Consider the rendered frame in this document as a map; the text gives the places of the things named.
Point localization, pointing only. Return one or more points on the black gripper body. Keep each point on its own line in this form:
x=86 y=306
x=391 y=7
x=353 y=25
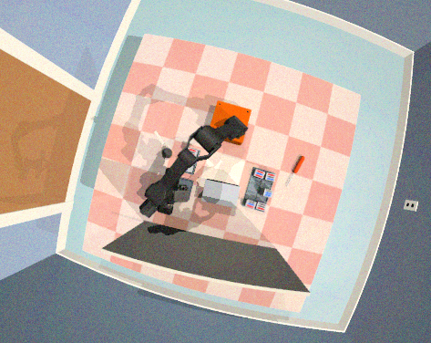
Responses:
x=168 y=208

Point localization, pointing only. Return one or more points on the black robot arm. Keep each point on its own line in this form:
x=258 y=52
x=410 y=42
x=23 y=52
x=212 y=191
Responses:
x=210 y=140

